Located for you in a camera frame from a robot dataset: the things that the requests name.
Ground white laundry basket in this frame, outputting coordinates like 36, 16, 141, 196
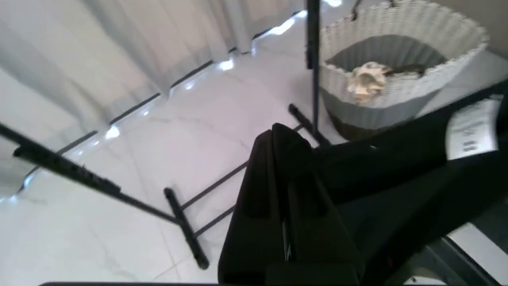
318, 0, 491, 142

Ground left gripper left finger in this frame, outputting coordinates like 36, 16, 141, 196
217, 127, 287, 284

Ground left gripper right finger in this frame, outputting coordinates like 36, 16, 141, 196
271, 122, 365, 284

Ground white curtain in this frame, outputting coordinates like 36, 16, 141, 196
0, 0, 309, 199

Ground black clothes rack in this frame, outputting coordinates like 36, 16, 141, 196
0, 0, 333, 271

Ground cream printed garment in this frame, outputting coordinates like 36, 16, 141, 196
348, 61, 392, 105

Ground black garment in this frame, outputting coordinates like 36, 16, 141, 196
309, 79, 508, 286

